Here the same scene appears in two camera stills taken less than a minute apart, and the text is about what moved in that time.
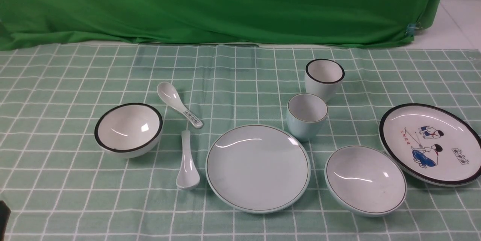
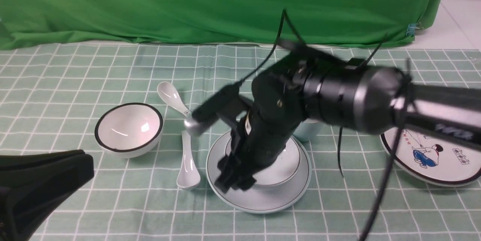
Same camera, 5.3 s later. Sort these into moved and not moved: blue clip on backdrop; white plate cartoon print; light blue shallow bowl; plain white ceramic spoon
Moved: light blue shallow bowl
Not moved: plain white ceramic spoon; blue clip on backdrop; white plate cartoon print
